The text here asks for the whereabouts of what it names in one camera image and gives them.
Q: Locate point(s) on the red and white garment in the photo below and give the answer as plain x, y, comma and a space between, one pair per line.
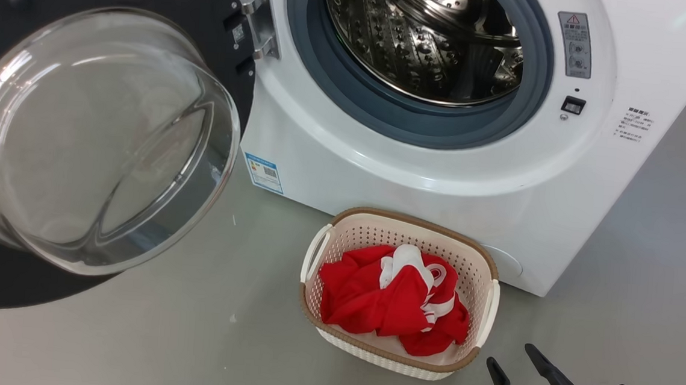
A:
366, 297

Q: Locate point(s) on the dark grey glass washer door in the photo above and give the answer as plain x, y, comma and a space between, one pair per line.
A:
81, 138

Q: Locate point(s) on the cream laundry basket brown rim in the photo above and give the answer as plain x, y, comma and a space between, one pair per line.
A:
364, 230

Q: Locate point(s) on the white front-load washing machine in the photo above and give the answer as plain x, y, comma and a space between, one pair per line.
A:
441, 175

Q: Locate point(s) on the blue energy label sticker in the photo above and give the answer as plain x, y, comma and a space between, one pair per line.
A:
264, 173

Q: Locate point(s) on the grey warning sticker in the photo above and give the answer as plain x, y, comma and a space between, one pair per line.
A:
574, 45

